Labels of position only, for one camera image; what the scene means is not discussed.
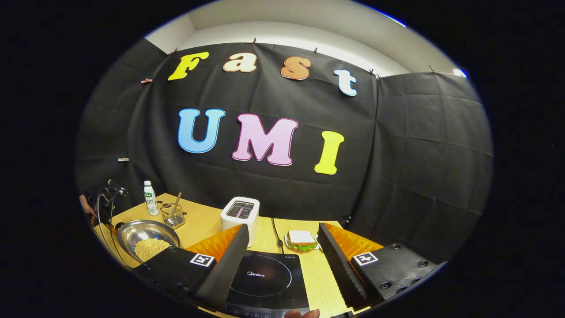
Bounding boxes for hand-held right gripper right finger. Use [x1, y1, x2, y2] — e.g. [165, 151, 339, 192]
[317, 222, 442, 312]

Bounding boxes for plastic bottle with green label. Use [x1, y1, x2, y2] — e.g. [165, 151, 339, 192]
[143, 180, 160, 216]

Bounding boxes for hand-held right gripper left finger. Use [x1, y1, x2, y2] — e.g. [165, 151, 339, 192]
[132, 223, 251, 313]

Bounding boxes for black backdrop cloth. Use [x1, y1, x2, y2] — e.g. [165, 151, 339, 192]
[75, 38, 493, 265]

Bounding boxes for pile of soybeans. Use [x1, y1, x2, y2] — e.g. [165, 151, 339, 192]
[135, 238, 172, 262]

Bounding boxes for white plate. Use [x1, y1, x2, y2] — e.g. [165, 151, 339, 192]
[285, 232, 322, 252]

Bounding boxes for black power cable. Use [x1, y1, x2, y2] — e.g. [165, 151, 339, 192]
[271, 217, 284, 254]

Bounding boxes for steel pot with black handle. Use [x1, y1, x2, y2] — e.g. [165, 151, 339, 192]
[111, 220, 181, 264]

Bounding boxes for black induction cooktop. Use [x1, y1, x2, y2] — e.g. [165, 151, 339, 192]
[223, 250, 310, 318]

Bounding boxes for white toaster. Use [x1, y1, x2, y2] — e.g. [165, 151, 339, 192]
[220, 197, 260, 248]

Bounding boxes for wire mesh basket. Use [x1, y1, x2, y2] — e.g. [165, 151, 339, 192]
[160, 203, 186, 229]

